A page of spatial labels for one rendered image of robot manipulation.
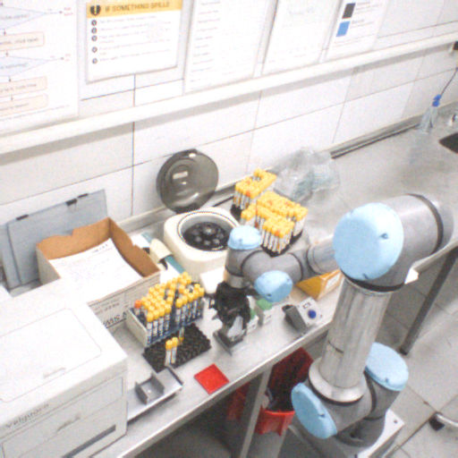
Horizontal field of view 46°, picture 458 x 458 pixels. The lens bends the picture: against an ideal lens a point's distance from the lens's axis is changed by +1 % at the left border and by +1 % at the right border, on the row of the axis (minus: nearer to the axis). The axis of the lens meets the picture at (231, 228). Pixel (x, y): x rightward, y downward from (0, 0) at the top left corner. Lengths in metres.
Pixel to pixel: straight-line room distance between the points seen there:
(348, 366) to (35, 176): 0.98
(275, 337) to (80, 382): 0.68
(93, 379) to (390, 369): 0.62
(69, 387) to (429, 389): 2.06
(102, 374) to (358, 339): 0.50
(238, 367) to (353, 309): 0.61
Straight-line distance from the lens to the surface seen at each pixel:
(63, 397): 1.13
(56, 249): 1.68
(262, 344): 1.59
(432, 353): 3.03
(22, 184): 1.59
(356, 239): 0.90
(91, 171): 1.67
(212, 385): 1.48
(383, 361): 1.25
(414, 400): 2.80
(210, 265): 1.66
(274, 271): 1.22
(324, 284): 1.71
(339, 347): 1.05
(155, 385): 1.42
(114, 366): 1.15
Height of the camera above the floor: 2.09
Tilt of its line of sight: 39 degrees down
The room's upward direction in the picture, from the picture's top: 10 degrees clockwise
